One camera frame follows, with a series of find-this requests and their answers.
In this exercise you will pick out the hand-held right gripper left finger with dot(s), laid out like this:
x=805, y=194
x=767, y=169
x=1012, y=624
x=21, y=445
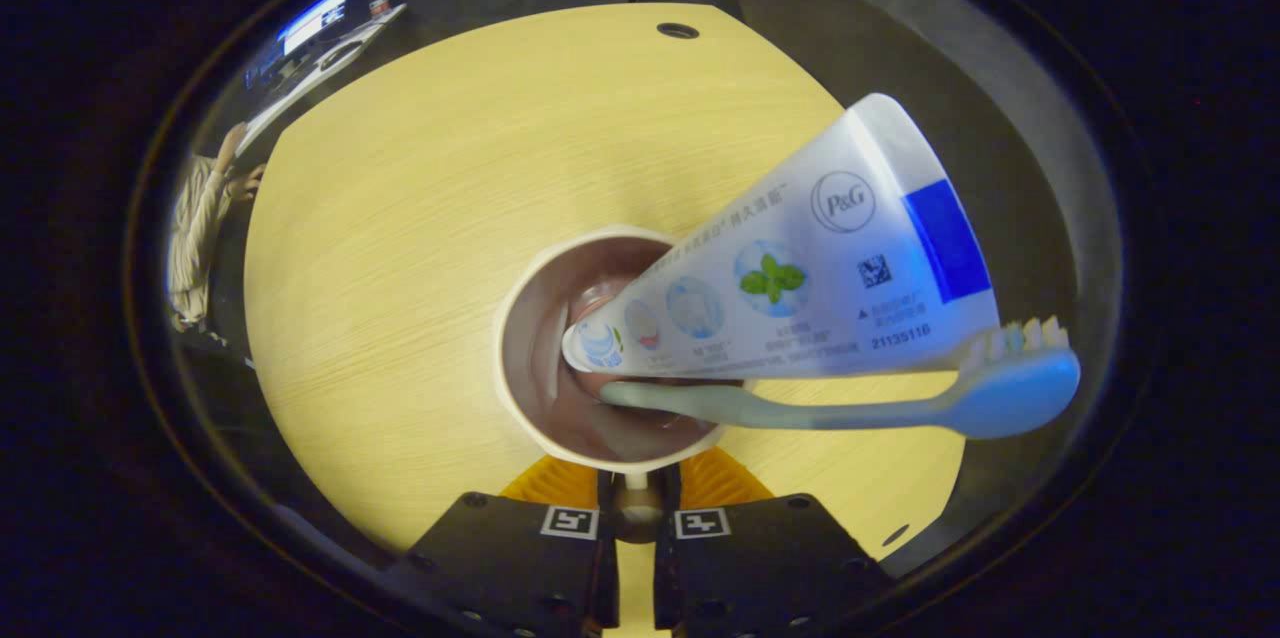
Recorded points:
x=607, y=578

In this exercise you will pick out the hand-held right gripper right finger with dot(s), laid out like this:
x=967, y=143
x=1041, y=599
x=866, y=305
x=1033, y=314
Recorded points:
x=668, y=578

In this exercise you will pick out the beige cup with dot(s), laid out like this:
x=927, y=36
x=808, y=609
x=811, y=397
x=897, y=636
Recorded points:
x=545, y=358

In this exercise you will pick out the white toothpaste tube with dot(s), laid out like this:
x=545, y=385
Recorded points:
x=800, y=268

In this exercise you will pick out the pale blue toothbrush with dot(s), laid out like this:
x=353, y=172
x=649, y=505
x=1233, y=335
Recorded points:
x=1010, y=398

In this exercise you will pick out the white side desk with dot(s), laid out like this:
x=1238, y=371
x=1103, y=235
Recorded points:
x=330, y=68

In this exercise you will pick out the computer monitor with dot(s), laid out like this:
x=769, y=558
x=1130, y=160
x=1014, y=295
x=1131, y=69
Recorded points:
x=315, y=18

